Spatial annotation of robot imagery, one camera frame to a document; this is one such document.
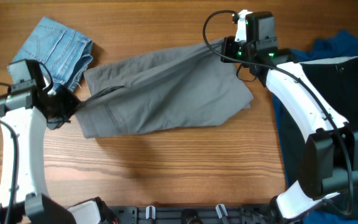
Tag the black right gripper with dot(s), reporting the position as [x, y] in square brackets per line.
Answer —
[230, 44]

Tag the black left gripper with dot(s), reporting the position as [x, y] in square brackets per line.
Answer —
[72, 104]

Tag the grey shorts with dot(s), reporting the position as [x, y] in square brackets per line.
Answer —
[179, 87]

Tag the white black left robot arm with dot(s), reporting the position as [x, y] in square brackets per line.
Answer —
[26, 111]

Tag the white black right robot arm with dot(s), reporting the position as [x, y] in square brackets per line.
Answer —
[328, 166]

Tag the folded blue denim jeans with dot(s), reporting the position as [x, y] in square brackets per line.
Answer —
[65, 52]

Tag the dark blue garment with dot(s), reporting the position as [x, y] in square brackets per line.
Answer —
[342, 45]

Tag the black garment with mesh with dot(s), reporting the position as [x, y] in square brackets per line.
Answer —
[338, 84]

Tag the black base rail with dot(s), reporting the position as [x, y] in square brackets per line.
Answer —
[219, 214]

